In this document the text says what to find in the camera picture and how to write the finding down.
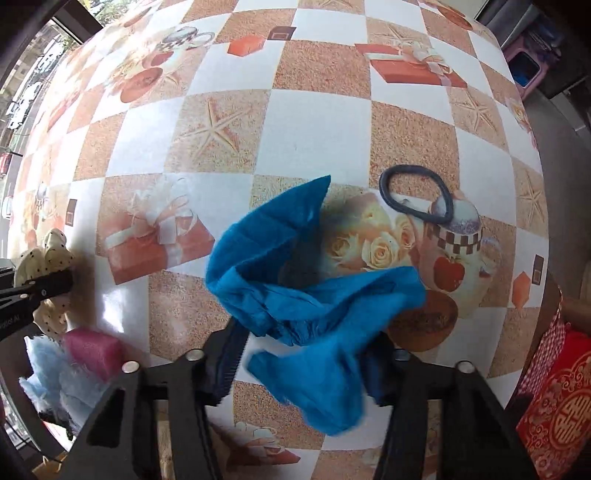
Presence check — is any checkered printed tablecloth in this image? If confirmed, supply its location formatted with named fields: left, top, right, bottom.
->
left=7, top=0, right=555, bottom=480

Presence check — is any cream polka dot scrunchie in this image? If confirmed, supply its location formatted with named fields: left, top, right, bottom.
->
left=14, top=227, right=75, bottom=337

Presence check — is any blue shoe cover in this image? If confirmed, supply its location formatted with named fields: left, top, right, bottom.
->
left=205, top=175, right=426, bottom=437

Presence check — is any pink plastic stool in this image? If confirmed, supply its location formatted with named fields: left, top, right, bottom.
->
left=503, top=39, right=553, bottom=97

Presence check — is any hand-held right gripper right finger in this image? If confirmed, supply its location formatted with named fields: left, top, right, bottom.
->
left=365, top=335, right=539, bottom=480

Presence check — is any red embroidered cushion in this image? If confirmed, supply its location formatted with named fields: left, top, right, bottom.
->
left=516, top=330, right=591, bottom=480

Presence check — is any red checked cloth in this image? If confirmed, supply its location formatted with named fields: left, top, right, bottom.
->
left=519, top=295, right=568, bottom=398

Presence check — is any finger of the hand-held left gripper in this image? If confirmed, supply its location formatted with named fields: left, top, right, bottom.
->
left=0, top=268, right=75, bottom=309

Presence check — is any black hair tie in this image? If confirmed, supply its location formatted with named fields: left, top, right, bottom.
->
left=379, top=165, right=455, bottom=225

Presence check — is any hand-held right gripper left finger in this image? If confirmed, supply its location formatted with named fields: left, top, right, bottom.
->
left=58, top=318, right=250, bottom=480

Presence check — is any light blue fluffy scrunchie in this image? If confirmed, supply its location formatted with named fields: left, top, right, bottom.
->
left=18, top=337, right=109, bottom=418

